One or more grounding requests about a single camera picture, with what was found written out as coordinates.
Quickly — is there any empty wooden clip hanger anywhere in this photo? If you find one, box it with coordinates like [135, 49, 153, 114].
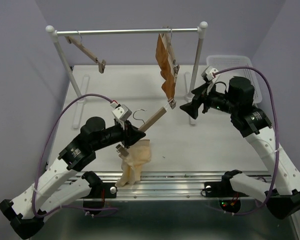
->
[65, 35, 106, 74]

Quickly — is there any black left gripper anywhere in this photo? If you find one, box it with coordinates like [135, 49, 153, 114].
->
[93, 118, 146, 151]

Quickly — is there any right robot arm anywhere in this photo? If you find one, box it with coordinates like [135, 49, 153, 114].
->
[180, 76, 300, 220]

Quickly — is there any cream beige underwear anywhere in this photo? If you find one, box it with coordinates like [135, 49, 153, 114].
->
[115, 139, 152, 188]

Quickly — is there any silver and white clothes rack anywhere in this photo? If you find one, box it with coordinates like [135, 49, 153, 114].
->
[45, 21, 209, 130]

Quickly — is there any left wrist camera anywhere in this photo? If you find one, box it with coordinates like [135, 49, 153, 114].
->
[112, 104, 132, 123]

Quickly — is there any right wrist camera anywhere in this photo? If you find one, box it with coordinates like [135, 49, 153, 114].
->
[201, 66, 218, 83]

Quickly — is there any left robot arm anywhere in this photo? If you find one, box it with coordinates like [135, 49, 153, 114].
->
[0, 116, 146, 240]

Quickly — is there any brown underwear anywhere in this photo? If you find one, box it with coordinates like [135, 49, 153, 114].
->
[155, 33, 177, 100]

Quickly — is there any beige clip hanger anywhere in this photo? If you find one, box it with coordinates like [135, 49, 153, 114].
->
[115, 98, 176, 157]

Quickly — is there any aluminium mounting rail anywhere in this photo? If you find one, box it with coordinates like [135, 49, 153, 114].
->
[42, 169, 295, 202]

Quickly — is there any hanger holding brown underwear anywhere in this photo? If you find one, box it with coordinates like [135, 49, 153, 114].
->
[160, 26, 180, 82]

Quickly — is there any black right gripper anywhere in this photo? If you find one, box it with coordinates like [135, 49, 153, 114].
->
[179, 81, 239, 120]

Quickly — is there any white plastic basket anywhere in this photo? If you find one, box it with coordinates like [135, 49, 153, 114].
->
[206, 55, 263, 105]

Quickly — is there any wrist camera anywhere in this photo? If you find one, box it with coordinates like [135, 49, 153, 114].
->
[201, 66, 218, 83]
[112, 104, 132, 123]

